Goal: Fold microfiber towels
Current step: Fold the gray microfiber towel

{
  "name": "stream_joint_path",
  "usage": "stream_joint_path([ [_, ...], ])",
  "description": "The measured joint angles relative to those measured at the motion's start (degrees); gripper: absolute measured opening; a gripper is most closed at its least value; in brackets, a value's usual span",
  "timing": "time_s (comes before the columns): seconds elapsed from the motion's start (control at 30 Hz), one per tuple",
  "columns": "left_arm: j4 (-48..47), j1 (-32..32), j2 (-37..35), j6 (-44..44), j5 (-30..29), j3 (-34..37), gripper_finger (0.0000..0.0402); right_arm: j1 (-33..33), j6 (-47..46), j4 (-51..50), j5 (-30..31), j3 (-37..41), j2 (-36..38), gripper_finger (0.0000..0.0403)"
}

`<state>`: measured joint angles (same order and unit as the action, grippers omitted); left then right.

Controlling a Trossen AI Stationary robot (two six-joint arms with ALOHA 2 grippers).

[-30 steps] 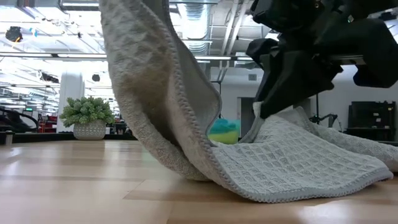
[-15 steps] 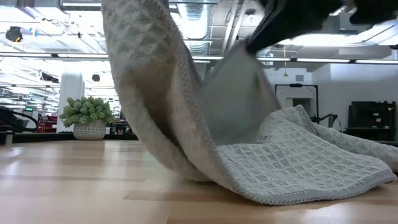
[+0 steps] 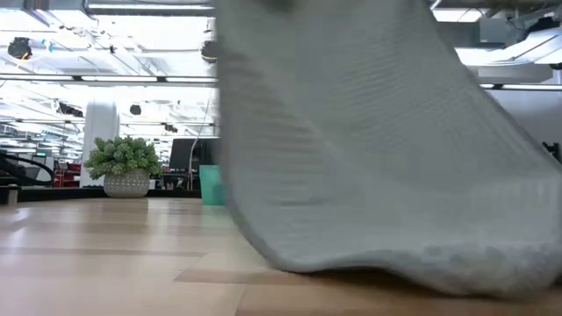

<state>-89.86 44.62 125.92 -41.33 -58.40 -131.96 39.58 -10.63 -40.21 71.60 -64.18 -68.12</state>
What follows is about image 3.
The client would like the potted green artificial plant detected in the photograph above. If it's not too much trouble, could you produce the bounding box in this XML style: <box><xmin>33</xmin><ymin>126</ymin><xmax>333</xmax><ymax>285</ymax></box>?
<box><xmin>83</xmin><ymin>134</ymin><xmax>164</xmax><ymax>199</ymax></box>

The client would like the red cabinet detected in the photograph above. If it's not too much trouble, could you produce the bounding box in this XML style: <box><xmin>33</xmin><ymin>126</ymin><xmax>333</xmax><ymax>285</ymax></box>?
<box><xmin>54</xmin><ymin>162</ymin><xmax>83</xmax><ymax>189</ymax></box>

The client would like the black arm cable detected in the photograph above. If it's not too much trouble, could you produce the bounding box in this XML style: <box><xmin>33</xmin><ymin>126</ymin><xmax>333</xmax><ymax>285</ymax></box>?
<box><xmin>0</xmin><ymin>149</ymin><xmax>57</xmax><ymax>188</ymax></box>

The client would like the black aluminium table frame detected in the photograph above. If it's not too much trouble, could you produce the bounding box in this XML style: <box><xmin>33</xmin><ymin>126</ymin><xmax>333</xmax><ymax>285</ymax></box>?
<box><xmin>0</xmin><ymin>185</ymin><xmax>203</xmax><ymax>205</ymax></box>

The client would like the green translucent plastic bin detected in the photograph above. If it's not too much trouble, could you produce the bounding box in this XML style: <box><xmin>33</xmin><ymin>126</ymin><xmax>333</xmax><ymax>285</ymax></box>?
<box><xmin>198</xmin><ymin>164</ymin><xmax>227</xmax><ymax>206</ymax></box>

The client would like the grey microfiber towel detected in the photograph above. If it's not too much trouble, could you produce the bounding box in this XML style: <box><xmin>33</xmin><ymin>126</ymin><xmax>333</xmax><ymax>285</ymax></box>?
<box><xmin>213</xmin><ymin>0</ymin><xmax>562</xmax><ymax>299</ymax></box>

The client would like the black background monitor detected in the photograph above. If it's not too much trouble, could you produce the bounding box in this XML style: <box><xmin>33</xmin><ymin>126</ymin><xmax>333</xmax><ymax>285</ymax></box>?
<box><xmin>169</xmin><ymin>137</ymin><xmax>220</xmax><ymax>173</ymax></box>

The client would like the white round column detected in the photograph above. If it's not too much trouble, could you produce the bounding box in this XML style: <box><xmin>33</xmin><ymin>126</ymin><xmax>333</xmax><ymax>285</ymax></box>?
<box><xmin>80</xmin><ymin>99</ymin><xmax>121</xmax><ymax>189</ymax></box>

